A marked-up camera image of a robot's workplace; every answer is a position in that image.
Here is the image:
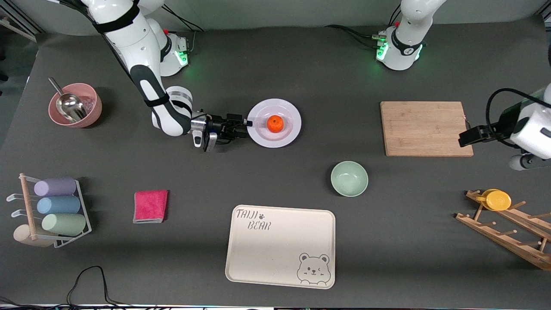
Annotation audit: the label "white wire cup rack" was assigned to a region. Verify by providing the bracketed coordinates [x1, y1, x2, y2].
[6, 173, 92, 249]

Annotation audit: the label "black right arm base cables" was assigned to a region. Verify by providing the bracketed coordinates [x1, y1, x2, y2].
[164, 4, 205, 54]

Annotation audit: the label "wooden cutting board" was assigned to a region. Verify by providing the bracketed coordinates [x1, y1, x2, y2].
[380, 101, 474, 157]

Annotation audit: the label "cream tray with bear print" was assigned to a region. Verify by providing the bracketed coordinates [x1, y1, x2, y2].
[225, 205, 336, 289]

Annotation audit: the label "black arm base cables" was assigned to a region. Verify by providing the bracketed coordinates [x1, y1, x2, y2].
[325, 11, 401, 50]
[164, 4, 205, 54]

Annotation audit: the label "pink folded cloth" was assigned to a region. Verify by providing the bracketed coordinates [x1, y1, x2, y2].
[133, 190, 169, 224]

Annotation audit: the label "pink bowl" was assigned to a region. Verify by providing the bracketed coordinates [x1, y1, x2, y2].
[48, 83, 103, 128]

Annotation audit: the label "aluminium frame profile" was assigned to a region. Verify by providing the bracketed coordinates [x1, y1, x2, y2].
[0, 15, 43, 43]

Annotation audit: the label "pale green bowl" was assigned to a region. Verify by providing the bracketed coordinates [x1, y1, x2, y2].
[331, 161, 369, 198]

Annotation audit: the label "metal scoop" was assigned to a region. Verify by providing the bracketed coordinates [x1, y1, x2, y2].
[48, 77, 87, 122]

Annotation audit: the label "black left arm base cables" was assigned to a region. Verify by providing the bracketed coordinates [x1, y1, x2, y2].
[325, 11, 401, 50]

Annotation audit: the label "yellow cup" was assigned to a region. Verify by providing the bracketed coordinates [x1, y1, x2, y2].
[476, 189, 512, 211]

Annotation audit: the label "blue cup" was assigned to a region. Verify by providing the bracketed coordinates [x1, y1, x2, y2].
[37, 196, 81, 215]

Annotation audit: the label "wooden peg drying rack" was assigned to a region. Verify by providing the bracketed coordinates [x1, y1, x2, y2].
[455, 189, 551, 271]

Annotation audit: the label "white round plate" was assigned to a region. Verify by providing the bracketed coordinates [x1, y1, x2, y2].
[247, 99, 302, 149]

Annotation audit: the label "green cup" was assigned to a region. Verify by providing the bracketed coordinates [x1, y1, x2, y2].
[41, 213, 87, 236]

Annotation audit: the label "beige cup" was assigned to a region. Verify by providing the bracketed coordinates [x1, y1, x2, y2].
[13, 224, 54, 248]

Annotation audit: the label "black floor cable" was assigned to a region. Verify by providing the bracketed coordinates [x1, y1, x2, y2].
[0, 266, 130, 310]

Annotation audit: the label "purple cup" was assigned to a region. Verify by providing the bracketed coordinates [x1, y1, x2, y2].
[34, 178, 77, 197]

